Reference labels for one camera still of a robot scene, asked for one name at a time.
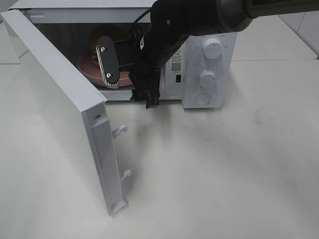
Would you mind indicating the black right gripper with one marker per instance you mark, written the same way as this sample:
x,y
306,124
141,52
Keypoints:
x,y
142,53

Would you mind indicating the pink round plate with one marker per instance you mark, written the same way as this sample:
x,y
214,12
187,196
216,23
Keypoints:
x,y
89,69

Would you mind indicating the burger with lettuce and cheese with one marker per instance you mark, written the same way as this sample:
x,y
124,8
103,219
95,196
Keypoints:
x,y
111,31

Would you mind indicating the white microwave knob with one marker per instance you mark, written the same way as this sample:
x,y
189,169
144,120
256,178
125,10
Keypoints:
x,y
207,79
212,48

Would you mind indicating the white round door button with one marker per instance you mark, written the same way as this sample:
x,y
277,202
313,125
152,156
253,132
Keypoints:
x,y
203,99

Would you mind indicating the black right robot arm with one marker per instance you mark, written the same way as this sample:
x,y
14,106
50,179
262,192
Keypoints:
x,y
181,19

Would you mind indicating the white microwave oven body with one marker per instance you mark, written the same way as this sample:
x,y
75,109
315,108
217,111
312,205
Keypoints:
x,y
68,23

